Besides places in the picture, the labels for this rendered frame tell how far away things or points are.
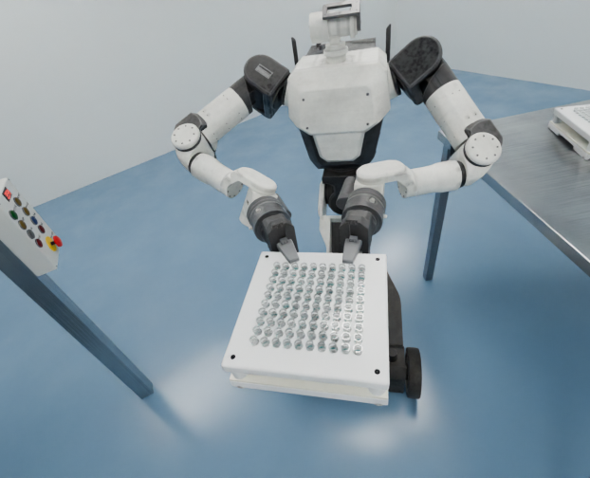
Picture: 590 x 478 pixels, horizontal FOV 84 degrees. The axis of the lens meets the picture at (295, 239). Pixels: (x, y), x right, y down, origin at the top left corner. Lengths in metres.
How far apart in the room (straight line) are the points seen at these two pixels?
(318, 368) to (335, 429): 1.08
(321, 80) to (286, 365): 0.69
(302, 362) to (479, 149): 0.61
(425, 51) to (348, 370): 0.76
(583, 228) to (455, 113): 0.44
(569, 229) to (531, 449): 0.89
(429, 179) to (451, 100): 0.21
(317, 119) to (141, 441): 1.50
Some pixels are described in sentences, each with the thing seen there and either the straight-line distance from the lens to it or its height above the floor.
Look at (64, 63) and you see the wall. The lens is 3.72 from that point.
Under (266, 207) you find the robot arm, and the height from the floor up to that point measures 1.08.
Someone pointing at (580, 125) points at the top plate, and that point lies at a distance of 1.44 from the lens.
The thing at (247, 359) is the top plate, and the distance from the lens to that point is 0.53.
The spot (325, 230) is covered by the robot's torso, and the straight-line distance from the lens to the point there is 1.10.
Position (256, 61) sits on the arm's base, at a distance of 1.03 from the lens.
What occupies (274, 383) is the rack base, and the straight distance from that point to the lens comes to 0.56.
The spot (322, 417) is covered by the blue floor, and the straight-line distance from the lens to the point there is 1.59.
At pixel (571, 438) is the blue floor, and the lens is 1.74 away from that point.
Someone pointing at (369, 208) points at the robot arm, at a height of 1.07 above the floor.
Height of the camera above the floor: 1.49
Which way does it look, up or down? 41 degrees down
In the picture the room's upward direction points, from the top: 12 degrees counter-clockwise
